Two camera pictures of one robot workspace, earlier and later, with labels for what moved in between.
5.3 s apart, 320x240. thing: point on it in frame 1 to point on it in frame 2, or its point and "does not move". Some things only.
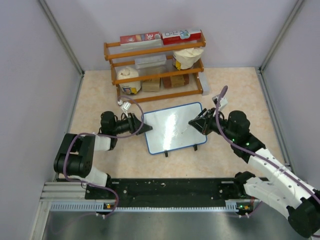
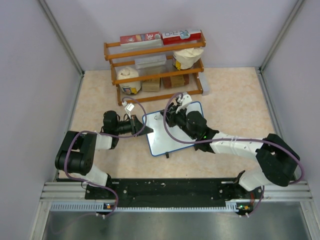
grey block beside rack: (204, 83) does not move
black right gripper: (202, 125) to (171, 115)
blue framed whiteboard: (171, 130) does not move
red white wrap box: (181, 36) does not move
